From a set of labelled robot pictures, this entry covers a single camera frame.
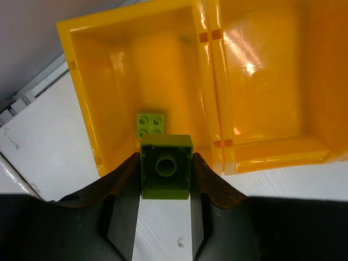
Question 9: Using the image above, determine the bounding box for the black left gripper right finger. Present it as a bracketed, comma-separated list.
[190, 153, 347, 260]

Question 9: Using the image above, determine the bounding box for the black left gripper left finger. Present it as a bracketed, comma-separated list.
[1, 153, 140, 260]

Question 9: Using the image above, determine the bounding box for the green square lego brick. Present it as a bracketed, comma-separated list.
[140, 134, 193, 200]

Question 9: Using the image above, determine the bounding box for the small green lego brick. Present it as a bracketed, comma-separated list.
[136, 111, 166, 139]

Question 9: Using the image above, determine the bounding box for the yellow divided plastic tray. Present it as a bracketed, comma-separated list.
[57, 1, 347, 176]

